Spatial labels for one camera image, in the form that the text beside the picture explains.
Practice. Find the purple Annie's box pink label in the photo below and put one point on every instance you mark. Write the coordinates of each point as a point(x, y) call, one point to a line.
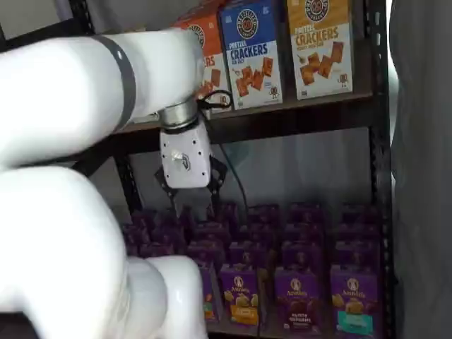
point(132, 236)
point(143, 220)

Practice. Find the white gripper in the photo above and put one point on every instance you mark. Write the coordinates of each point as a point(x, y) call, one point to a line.
point(183, 159)

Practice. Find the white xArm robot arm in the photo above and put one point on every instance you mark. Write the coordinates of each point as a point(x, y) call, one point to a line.
point(53, 88)

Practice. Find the purple Annie's box teal label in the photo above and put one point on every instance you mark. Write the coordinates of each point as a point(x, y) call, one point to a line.
point(358, 231)
point(355, 300)
point(356, 254)

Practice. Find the yellow pretzel crackers box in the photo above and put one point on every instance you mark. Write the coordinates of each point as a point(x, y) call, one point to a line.
point(318, 53)

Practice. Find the white fabric curtain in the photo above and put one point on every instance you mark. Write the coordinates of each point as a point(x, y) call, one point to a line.
point(423, 176)

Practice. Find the purple Annie's box violet label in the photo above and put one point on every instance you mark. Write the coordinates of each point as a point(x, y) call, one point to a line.
point(167, 234)
point(157, 250)
point(160, 219)

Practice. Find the blue pretzel crackers box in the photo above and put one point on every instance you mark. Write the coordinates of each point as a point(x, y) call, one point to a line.
point(250, 53)

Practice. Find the purple Annie's box brown label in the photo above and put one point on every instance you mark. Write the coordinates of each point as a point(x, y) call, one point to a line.
point(300, 300)
point(305, 212)
point(303, 254)
point(303, 233)

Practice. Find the purple Annie's box yellow label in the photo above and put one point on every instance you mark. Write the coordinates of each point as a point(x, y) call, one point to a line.
point(247, 252)
point(256, 233)
point(240, 293)
point(263, 213)

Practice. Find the orange pretzel crackers box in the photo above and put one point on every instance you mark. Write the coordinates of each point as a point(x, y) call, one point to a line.
point(217, 53)

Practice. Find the purple Annie's box green label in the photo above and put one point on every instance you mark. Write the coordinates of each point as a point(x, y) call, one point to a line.
point(205, 252)
point(210, 231)
point(227, 212)
point(209, 293)

